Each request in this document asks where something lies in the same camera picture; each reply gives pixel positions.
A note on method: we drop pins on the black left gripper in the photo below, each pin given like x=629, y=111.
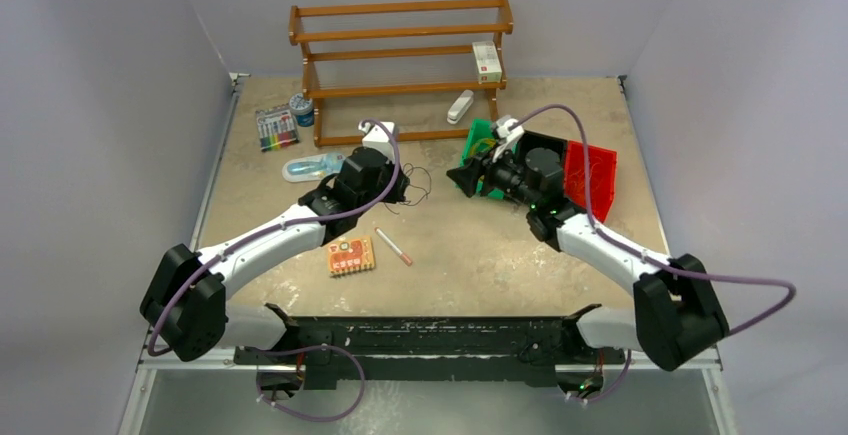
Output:
x=397, y=195

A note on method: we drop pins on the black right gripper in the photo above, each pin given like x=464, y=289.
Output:
x=466, y=177

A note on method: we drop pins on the green plastic bin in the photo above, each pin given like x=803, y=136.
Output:
x=480, y=139

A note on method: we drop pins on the red plastic bin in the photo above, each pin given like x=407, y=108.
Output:
x=602, y=176

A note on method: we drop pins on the black plastic bin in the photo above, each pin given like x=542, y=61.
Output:
x=532, y=140

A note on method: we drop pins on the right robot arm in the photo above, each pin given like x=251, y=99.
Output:
x=676, y=313

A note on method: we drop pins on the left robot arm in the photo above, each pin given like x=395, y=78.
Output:
x=186, y=302

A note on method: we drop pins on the blue toothbrush blister pack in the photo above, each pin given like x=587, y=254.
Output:
x=313, y=168

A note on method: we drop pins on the orange snack packet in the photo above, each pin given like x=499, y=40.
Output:
x=350, y=257

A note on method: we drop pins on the red marker pen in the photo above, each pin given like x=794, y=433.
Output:
x=396, y=249

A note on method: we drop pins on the blue round tin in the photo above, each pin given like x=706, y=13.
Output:
x=302, y=109

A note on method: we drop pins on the marker pen set pack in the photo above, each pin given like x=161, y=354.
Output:
x=277, y=128

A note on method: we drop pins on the white stapler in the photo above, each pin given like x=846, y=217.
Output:
x=460, y=107

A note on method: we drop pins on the wooden shelf rack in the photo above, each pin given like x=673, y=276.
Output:
x=313, y=89

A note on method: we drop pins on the white cardboard box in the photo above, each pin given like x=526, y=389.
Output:
x=487, y=62

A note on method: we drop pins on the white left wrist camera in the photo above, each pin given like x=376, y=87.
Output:
x=376, y=138

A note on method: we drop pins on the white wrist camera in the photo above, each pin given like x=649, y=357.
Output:
x=376, y=138
x=506, y=131

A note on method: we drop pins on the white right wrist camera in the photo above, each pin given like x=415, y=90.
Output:
x=506, y=131

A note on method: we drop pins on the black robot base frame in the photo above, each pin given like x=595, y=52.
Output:
x=540, y=351

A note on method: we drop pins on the aluminium rail frame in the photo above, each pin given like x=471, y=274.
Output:
x=676, y=314

